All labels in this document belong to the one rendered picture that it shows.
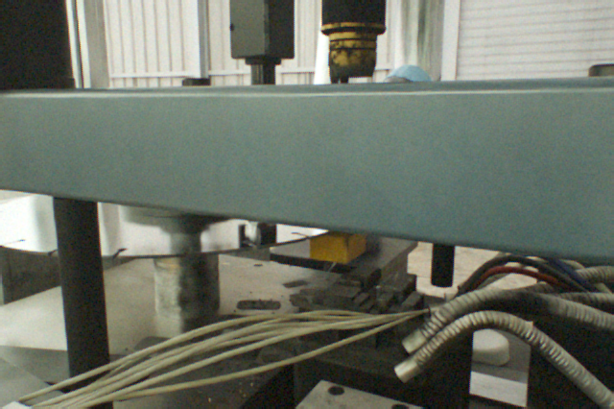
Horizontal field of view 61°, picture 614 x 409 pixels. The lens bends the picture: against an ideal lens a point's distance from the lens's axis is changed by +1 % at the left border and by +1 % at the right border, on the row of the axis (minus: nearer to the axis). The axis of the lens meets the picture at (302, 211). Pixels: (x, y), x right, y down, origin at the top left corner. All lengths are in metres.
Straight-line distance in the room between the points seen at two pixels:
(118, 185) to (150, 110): 0.03
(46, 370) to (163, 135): 0.15
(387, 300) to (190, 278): 0.20
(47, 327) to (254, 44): 0.30
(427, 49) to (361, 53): 0.61
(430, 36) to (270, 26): 0.58
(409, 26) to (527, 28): 5.35
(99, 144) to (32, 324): 0.35
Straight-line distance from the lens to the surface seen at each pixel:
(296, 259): 1.02
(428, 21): 0.99
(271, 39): 0.44
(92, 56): 1.00
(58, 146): 0.20
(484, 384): 0.59
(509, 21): 6.35
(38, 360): 0.29
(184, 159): 0.16
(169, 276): 0.48
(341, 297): 0.35
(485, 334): 0.68
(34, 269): 0.71
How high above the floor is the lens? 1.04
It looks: 12 degrees down
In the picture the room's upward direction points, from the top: straight up
